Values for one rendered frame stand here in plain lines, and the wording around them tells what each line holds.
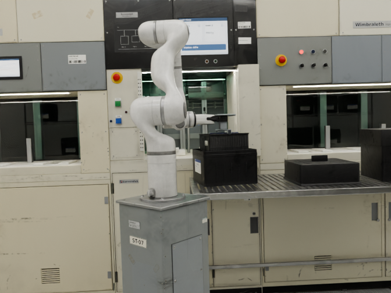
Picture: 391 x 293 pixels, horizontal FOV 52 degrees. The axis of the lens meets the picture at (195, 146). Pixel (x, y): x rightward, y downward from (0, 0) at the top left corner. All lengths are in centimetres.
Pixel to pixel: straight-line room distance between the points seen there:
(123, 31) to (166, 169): 107
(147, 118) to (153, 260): 56
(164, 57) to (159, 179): 51
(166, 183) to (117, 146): 82
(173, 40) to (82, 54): 81
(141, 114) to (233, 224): 108
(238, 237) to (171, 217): 98
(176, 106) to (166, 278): 66
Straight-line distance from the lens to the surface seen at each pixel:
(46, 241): 256
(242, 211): 243
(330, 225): 259
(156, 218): 154
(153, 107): 161
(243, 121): 233
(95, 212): 245
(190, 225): 163
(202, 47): 240
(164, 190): 162
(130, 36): 242
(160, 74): 168
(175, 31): 179
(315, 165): 195
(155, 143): 161
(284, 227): 251
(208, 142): 199
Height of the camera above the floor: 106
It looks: 3 degrees down
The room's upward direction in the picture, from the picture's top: 2 degrees counter-clockwise
